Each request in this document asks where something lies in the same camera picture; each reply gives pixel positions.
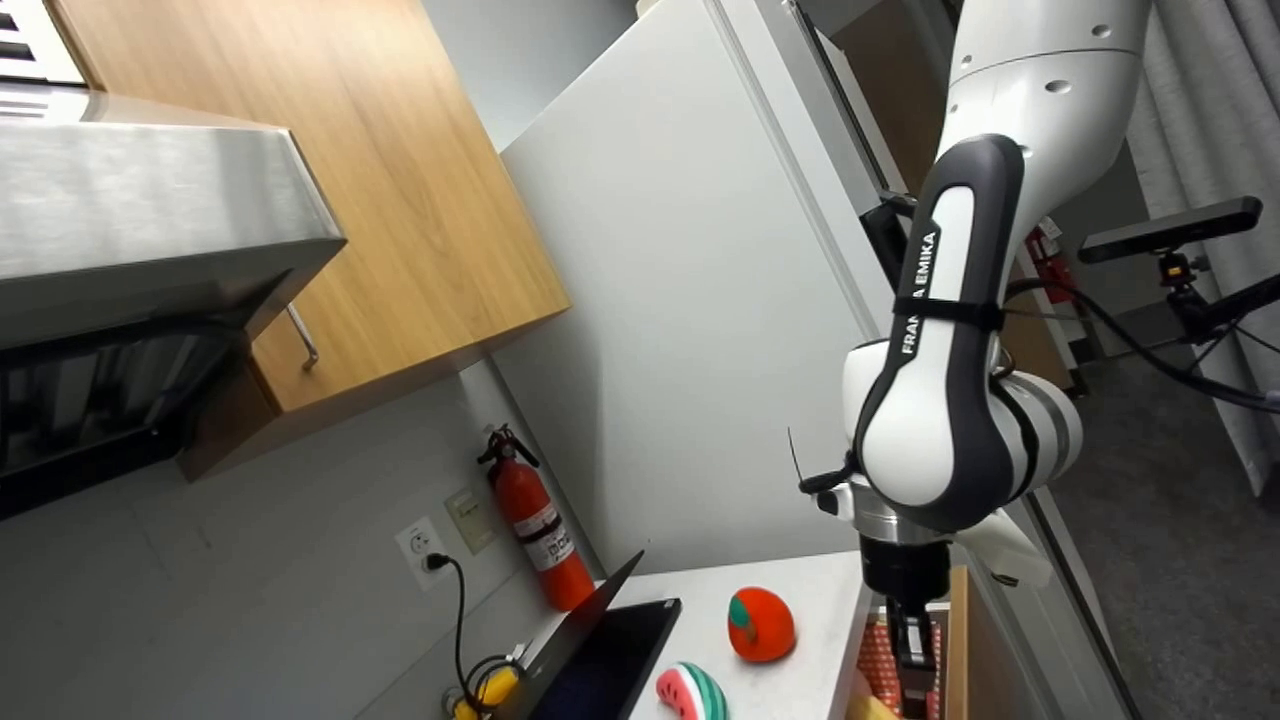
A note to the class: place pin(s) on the grey refrigerator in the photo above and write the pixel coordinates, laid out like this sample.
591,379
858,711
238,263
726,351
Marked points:
693,332

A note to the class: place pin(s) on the white wall outlet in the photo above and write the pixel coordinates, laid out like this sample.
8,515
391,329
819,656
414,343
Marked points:
427,549

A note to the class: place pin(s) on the wooden upper cabinet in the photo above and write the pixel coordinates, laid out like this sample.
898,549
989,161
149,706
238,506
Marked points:
375,172

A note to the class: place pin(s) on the white vent grille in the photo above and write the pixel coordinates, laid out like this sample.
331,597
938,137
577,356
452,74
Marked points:
24,42

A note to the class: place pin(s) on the orange plush toy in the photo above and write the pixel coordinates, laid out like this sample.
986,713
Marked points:
761,626

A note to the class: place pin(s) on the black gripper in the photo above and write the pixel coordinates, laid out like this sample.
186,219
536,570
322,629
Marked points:
907,575

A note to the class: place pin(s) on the black camera tripod mount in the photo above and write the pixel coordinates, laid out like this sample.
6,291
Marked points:
1213,305

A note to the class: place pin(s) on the red fire extinguisher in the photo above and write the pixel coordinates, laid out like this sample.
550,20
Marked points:
1052,274
543,523

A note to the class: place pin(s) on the black open laptop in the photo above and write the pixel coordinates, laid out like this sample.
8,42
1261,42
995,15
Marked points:
604,667

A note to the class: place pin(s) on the stainless steel range hood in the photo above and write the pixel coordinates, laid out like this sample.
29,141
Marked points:
134,224

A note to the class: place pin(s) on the yellow round object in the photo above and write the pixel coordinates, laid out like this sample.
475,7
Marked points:
499,687

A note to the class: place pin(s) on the red checkered box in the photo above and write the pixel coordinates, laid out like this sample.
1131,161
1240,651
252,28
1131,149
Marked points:
875,654

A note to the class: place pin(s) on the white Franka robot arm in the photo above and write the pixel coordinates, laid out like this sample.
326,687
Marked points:
962,401

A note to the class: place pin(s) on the beige wall switch plate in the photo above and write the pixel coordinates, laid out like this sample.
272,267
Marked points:
468,523

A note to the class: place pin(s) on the white flat wrist bracket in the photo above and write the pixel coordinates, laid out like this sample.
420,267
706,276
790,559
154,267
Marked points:
1006,544

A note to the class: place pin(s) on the black stereo camera bar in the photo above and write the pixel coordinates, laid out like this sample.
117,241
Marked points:
1175,224

